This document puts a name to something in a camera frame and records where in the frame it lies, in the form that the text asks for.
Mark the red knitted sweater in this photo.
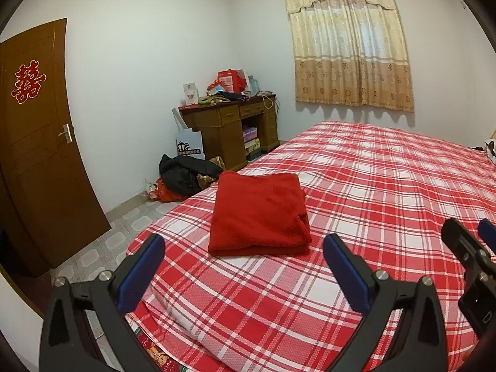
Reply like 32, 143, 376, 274
208, 171, 312, 257

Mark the black clothes pile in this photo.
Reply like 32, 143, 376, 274
159, 154, 224, 197

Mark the grey white patterned pillow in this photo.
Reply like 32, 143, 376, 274
485, 139, 496, 165

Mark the red white plaid bedspread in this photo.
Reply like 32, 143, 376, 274
125, 119, 496, 372

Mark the brown wooden door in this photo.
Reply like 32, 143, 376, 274
1, 19, 110, 269

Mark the red plastic bag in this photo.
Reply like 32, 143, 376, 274
147, 178, 186, 203

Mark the white paper bag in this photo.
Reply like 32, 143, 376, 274
172, 108, 205, 160

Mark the beige patterned curtain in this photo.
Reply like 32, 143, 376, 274
285, 0, 414, 113

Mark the brown wooden desk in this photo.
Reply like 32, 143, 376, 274
179, 94, 280, 171

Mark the red double happiness decal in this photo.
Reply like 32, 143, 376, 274
11, 60, 47, 105

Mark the red gift bag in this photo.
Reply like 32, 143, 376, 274
217, 69, 247, 94

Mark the silver door handle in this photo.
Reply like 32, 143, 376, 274
57, 123, 73, 144

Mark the white photo frame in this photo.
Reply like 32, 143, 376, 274
183, 82, 199, 106

